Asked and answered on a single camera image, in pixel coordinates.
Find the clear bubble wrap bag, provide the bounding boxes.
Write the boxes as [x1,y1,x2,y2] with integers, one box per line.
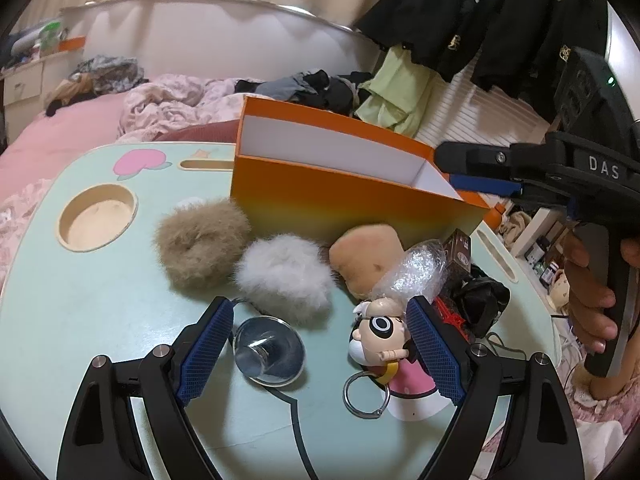
[370,240,448,307]

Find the black satin lace garment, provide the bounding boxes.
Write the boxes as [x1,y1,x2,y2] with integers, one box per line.
[435,263,511,342]

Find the tan plush toy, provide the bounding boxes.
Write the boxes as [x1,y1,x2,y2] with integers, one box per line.
[329,224,405,299]

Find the cartoon girl keychain figure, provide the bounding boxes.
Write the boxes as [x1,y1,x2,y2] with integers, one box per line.
[343,297,451,422]

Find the silver metal funnel cup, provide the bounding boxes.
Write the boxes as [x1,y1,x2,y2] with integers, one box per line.
[232,315,306,388]

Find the white fluffy scrunchie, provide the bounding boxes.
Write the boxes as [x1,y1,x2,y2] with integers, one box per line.
[233,234,334,326]

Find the brown fluffy scrunchie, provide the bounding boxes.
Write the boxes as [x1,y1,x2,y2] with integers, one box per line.
[154,198,252,290]

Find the person right hand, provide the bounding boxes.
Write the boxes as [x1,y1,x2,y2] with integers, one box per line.
[564,233,617,353]

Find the light green hanging cloth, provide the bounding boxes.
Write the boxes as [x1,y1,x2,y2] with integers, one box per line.
[355,44,439,138]

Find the black clothes pile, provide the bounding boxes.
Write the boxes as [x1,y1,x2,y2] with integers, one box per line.
[234,70,373,116]

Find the black hanging jackets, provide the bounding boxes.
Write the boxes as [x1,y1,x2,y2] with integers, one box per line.
[355,0,608,122]

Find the orange cardboard box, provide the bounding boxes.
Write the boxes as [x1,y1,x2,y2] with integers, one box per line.
[231,98,488,247]

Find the pink crumpled blanket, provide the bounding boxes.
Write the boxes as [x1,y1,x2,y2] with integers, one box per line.
[118,74,245,143]

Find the patterned clothes on bed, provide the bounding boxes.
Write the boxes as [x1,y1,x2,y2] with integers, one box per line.
[70,54,148,96]

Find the white bedside drawer cabinet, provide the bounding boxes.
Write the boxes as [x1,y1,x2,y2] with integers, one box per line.
[1,53,68,143]

